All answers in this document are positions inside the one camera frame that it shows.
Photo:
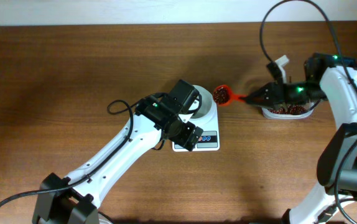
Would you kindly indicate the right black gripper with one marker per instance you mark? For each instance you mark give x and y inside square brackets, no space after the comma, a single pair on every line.
[275,95]

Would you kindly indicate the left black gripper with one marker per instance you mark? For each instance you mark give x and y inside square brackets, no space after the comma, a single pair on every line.
[182,139]

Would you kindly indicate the red measuring scoop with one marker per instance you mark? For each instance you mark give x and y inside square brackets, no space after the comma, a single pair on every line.
[224,96]

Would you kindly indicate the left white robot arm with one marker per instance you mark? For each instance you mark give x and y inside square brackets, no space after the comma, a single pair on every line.
[77,197]

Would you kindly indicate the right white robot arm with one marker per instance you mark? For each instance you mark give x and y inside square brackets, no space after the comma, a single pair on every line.
[330,78]

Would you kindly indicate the grey-white bowl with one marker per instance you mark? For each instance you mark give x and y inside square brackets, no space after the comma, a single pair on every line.
[207,101]

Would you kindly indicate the white kitchen scale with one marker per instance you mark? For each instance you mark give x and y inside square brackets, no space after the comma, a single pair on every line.
[210,138]

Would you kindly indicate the clear plastic container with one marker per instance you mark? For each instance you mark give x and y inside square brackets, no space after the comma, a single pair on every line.
[270,115]

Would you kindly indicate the red adzuki beans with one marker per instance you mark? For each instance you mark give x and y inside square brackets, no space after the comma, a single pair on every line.
[291,110]

